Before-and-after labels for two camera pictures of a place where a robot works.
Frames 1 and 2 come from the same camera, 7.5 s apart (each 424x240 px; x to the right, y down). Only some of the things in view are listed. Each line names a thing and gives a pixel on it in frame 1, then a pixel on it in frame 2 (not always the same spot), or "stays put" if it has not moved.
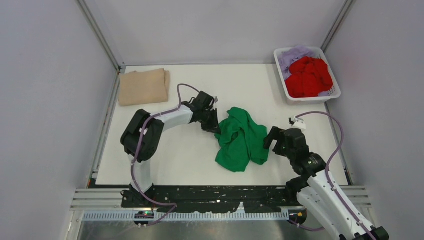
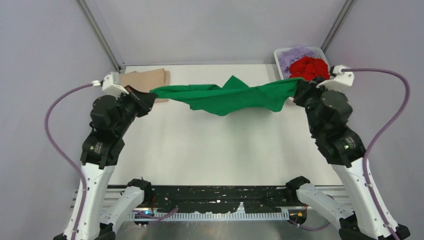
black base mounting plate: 255,199 stays put
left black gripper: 213,127 to 146,100
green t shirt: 241,140 to 271,96
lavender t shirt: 286,56 stays put
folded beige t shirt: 145,87 stays put
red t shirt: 309,77 stays put
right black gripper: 275,133 to 304,88
